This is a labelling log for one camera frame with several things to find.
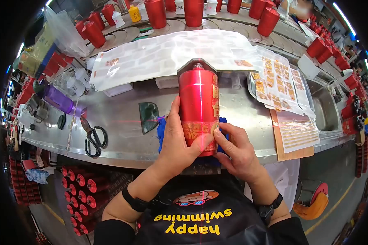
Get person's left hand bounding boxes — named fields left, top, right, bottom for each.
left=152, top=96, right=215, bottom=179

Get person's right hand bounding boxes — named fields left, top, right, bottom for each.
left=212, top=122, right=265, bottom=185

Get person's left thumb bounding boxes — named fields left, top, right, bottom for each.
left=188, top=133, right=215, bottom=157

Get person's left index finger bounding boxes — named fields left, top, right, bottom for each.
left=171, top=96, right=181, bottom=126

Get person's right fingers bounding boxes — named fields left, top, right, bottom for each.
left=213, top=152, right=233, bottom=168

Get person's right thumb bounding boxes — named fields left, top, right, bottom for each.
left=212, top=125, right=237, bottom=157

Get person's right index finger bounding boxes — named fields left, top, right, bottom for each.
left=219, top=122, right=255, bottom=137

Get red metal bottle gold decal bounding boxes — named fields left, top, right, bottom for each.
left=178, top=63, right=221, bottom=157

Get dark green rubber squeegee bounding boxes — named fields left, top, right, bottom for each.
left=139, top=102, right=160, bottom=135

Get white plastic box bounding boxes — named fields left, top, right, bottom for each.
left=155, top=75, right=180, bottom=89
left=103, top=83, right=134, bottom=97

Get grey metal bottle holder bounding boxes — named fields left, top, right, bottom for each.
left=177, top=58, right=218, bottom=78

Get clear plastic cup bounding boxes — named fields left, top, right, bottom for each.
left=230, top=73, right=243, bottom=91

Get large white decal sheet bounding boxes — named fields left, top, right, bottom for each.
left=89, top=29, right=264, bottom=92

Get stack of gold decal sheets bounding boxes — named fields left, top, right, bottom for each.
left=250, top=46, right=316, bottom=118

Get white sheet gold strip decals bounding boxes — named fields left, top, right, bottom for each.
left=276, top=110, right=321, bottom=154

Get brown cardboard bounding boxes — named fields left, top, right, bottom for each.
left=270, top=109, right=315, bottom=162

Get person's body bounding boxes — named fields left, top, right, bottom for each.
left=93, top=175, right=309, bottom=245

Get white cloth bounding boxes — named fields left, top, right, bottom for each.
left=244, top=159, right=300, bottom=212

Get black wrist band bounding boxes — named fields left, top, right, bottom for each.
left=258, top=193, right=283, bottom=226
left=122, top=186, right=152, bottom=212

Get black scissors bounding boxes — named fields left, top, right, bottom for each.
left=80, top=116, right=109, bottom=158

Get metal sink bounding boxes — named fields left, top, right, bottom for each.
left=307, top=78, right=341, bottom=133

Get white plastic card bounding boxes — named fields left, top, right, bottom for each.
left=297, top=53, right=321, bottom=80

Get row of red bottles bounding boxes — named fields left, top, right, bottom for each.
left=75, top=0, right=281, bottom=48
left=307, top=15, right=368, bottom=135

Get group of white cups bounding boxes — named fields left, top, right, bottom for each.
left=66, top=67, right=91, bottom=97

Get orange red stool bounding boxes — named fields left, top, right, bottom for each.
left=293, top=179, right=329, bottom=221

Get yellow bottle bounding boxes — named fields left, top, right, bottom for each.
left=128, top=4, right=141, bottom=22

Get white faucet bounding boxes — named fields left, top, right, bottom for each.
left=326, top=69, right=355, bottom=96

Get purple water bottle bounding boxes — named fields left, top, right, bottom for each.
left=33, top=80, right=80, bottom=115

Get rack of red bottles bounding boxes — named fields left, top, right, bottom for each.
left=60, top=165, right=111, bottom=237

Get clear plastic bag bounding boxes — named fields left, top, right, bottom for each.
left=43, top=6, right=90, bottom=59

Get yellow carton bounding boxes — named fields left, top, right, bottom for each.
left=18, top=31, right=58, bottom=78

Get blue patterned cloth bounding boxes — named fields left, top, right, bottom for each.
left=25, top=168, right=50, bottom=185

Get stack of red crates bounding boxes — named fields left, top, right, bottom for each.
left=9, top=156, right=43, bottom=206

